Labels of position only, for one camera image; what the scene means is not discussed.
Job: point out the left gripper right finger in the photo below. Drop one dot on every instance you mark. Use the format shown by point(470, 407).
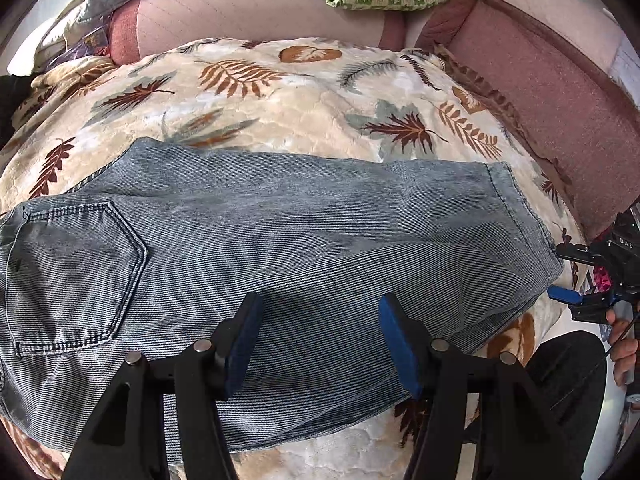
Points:
point(519, 438)

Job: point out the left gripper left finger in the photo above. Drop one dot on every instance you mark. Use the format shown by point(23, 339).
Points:
point(124, 437)

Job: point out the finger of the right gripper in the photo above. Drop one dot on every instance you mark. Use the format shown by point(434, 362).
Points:
point(564, 295)
point(575, 253)

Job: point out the light blue denim pants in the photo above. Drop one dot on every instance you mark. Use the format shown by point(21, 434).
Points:
point(155, 249)

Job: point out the person's right hand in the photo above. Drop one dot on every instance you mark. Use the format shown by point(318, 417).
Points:
point(623, 351)

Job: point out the black trousers leg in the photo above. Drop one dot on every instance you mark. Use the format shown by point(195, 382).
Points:
point(568, 373)

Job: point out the leaf-print cream blanket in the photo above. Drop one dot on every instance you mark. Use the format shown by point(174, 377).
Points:
point(306, 96)

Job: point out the black garment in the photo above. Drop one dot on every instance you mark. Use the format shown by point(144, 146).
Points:
point(14, 90)

